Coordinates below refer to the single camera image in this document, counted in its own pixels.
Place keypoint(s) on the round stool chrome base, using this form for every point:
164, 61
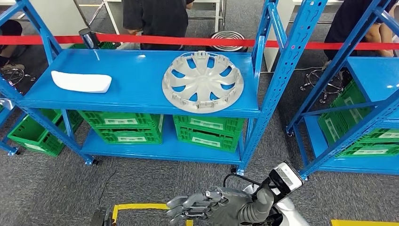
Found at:
322, 93

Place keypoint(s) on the green plastic crate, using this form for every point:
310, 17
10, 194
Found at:
327, 131
205, 123
352, 109
37, 137
121, 120
106, 45
205, 142
131, 137

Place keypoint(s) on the black barrier post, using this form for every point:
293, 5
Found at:
88, 39

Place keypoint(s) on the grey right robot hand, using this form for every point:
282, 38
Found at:
224, 206

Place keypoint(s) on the grey wheel hubcap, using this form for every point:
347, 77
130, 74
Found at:
202, 82

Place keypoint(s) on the yellow floor tape square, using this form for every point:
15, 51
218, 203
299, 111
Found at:
358, 223
140, 206

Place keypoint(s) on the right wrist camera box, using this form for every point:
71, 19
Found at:
285, 177

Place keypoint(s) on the red barrier belt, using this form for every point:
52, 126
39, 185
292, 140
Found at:
174, 40

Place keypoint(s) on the blue metal shelf rack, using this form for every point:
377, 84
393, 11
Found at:
140, 78
374, 75
7, 148

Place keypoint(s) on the black round stool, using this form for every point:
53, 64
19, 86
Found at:
227, 39

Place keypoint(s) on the person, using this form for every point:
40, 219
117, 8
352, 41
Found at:
346, 21
9, 29
156, 18

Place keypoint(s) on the white cabinet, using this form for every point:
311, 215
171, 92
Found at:
56, 18

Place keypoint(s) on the white plastic part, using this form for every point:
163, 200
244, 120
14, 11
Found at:
81, 82

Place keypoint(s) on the white desk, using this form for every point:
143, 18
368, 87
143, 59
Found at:
288, 12
111, 18

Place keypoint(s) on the black robot foot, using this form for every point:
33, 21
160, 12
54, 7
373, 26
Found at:
101, 218

